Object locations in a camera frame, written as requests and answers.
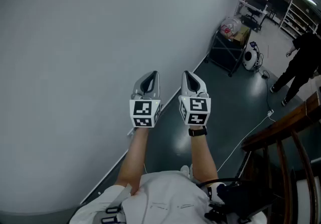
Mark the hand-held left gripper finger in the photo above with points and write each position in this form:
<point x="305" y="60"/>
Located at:
<point x="138" y="86"/>
<point x="156" y="87"/>

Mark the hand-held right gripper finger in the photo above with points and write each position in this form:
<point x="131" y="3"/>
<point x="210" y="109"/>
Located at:
<point x="185" y="85"/>
<point x="200" y="87"/>

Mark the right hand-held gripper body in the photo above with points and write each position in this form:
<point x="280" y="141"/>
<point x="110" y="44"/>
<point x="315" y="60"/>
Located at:
<point x="198" y="111"/>

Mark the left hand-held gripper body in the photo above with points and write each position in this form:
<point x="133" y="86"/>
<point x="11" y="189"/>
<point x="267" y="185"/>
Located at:
<point x="143" y="111"/>

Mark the person's left forearm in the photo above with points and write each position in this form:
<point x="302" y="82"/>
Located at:
<point x="135" y="157"/>

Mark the person's right forearm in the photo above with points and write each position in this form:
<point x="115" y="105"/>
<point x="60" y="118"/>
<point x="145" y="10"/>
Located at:
<point x="201" y="155"/>

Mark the black wristwatch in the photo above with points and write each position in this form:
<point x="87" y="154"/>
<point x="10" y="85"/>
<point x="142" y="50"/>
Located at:
<point x="198" y="131"/>

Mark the black wheeled cart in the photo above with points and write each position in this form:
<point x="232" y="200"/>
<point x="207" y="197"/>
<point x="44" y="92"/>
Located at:
<point x="225" y="52"/>

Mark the white round device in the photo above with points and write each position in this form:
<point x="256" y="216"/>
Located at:
<point x="250" y="58"/>

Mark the cardboard box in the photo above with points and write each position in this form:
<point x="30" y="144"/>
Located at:
<point x="242" y="34"/>

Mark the small screen device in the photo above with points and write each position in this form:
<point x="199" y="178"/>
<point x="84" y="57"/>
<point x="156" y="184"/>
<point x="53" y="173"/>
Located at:
<point x="253" y="44"/>

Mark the clear plastic bag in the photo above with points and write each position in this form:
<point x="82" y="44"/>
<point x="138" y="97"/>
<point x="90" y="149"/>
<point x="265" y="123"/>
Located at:
<point x="230" y="25"/>

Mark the black office chair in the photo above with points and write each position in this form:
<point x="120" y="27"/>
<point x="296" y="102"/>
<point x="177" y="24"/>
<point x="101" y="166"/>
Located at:
<point x="252" y="17"/>

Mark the person's white shirt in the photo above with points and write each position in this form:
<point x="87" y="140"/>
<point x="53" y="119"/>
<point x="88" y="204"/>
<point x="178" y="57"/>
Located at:
<point x="163" y="198"/>

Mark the wooden chair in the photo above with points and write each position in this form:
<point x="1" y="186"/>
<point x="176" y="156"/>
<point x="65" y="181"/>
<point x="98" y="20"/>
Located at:
<point x="288" y="122"/>

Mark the white desk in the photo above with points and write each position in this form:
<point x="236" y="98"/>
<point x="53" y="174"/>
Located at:
<point x="250" y="9"/>

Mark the black waist pack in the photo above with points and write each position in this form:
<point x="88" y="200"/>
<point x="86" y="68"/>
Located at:
<point x="240" y="198"/>

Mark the black monitor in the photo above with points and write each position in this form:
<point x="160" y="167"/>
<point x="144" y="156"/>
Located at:
<point x="258" y="2"/>

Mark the white shelf rack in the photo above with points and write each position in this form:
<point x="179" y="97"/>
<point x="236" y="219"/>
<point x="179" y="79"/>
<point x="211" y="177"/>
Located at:
<point x="297" y="19"/>

